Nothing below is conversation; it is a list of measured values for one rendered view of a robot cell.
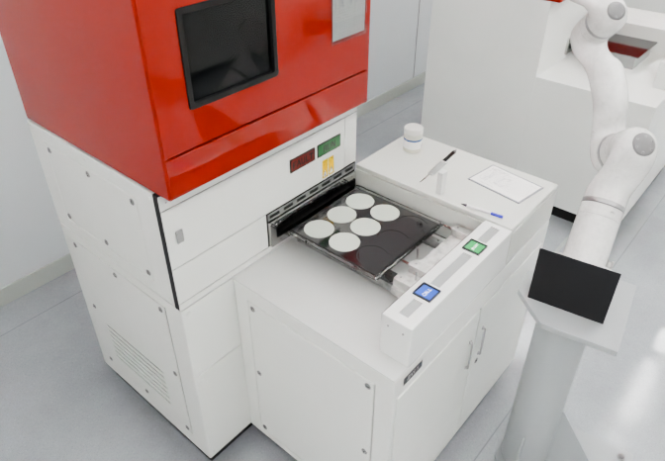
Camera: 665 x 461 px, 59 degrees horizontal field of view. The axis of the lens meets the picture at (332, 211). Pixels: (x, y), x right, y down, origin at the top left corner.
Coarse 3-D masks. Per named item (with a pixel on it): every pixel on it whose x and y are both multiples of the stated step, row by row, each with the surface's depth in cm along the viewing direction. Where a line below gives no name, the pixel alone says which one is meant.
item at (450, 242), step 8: (448, 240) 191; (456, 240) 191; (440, 248) 187; (448, 248) 187; (432, 256) 184; (440, 256) 184; (432, 264) 181; (408, 272) 178; (392, 288) 172; (400, 296) 172
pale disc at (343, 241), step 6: (336, 234) 190; (342, 234) 190; (348, 234) 190; (354, 234) 190; (330, 240) 187; (336, 240) 187; (342, 240) 187; (348, 240) 187; (354, 240) 187; (336, 246) 185; (342, 246) 185; (348, 246) 185; (354, 246) 185
